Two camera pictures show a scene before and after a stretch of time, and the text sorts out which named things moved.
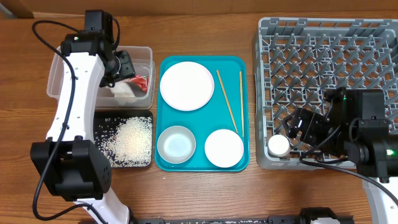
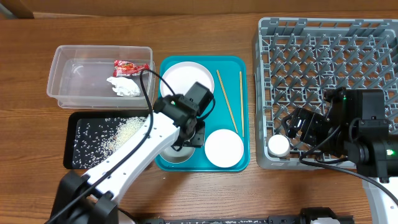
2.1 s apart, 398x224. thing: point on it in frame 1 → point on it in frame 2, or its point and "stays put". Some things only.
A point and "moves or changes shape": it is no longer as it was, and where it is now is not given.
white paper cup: [278, 145] stays put
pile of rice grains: [127, 140] stays put
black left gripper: [129, 70] → [199, 137]
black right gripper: [313, 120] stays put
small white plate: [224, 148] stays put
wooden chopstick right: [242, 102] stays put
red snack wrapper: [142, 81] moves or changes shape
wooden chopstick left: [227, 102] stays put
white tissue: [122, 89] moves or changes shape
